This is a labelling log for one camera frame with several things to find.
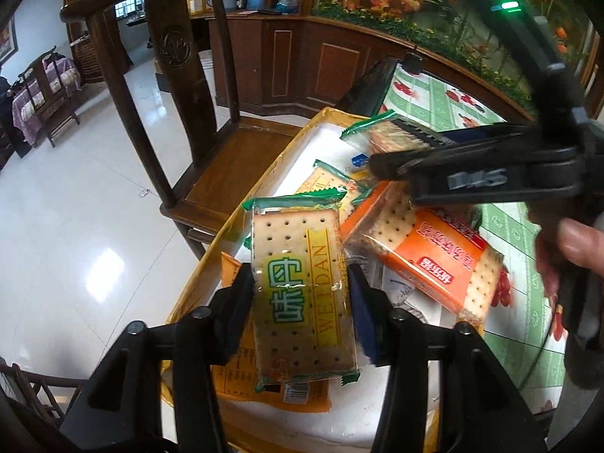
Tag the green round cracker packet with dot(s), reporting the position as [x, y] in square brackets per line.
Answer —
[373, 132]

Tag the chair with purple cloth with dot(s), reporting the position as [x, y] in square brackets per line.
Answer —
[42, 85]

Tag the green square cracker packet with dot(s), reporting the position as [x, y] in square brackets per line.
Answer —
[330, 184]
[297, 292]

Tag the floral glass panel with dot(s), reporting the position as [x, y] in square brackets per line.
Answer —
[401, 0]

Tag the small black object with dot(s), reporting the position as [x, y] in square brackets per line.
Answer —
[413, 63]

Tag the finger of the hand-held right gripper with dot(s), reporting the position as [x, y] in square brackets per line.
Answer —
[391, 165]
[453, 140]

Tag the yellow cardboard box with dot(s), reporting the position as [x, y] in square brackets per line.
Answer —
[321, 146]

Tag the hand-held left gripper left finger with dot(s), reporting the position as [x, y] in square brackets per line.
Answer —
[236, 311]

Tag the slatted wooden chair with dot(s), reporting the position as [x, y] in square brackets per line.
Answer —
[28, 387]

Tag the dark wooden armchair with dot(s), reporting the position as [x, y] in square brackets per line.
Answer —
[226, 170]

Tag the orange cracker packet yellow edges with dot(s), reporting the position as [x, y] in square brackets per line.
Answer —
[302, 401]

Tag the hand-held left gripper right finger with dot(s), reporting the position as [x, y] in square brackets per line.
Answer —
[365, 321]

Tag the dark wooden display cabinet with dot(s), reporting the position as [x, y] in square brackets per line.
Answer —
[283, 56]

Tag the framed wall picture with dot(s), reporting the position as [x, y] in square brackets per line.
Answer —
[7, 37]

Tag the person's right hand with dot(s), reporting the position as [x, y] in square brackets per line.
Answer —
[575, 240]

